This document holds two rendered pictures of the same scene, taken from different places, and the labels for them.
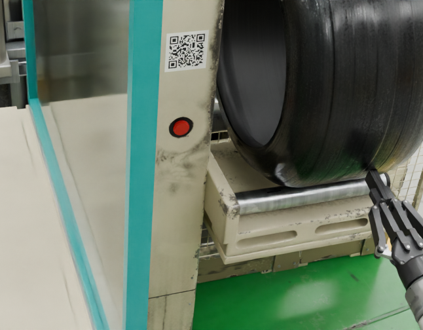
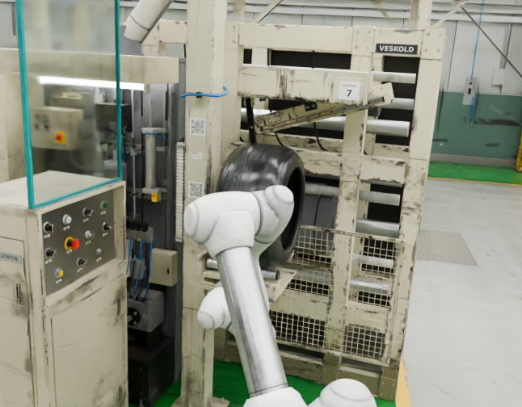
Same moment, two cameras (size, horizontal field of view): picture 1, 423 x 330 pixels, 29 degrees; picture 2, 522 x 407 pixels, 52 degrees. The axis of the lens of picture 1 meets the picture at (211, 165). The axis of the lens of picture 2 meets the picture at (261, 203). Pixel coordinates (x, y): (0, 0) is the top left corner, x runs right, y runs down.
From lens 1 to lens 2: 175 cm
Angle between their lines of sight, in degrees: 42
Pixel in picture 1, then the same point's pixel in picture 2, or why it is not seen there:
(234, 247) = (203, 280)
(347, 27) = (228, 179)
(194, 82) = not seen: hidden behind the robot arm
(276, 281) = (318, 388)
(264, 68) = not seen: hidden behind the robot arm
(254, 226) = (212, 274)
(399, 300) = not seen: outside the picture
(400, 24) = (249, 183)
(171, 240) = (193, 279)
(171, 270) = (194, 295)
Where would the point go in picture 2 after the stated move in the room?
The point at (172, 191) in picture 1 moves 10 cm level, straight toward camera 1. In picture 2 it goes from (193, 253) to (177, 258)
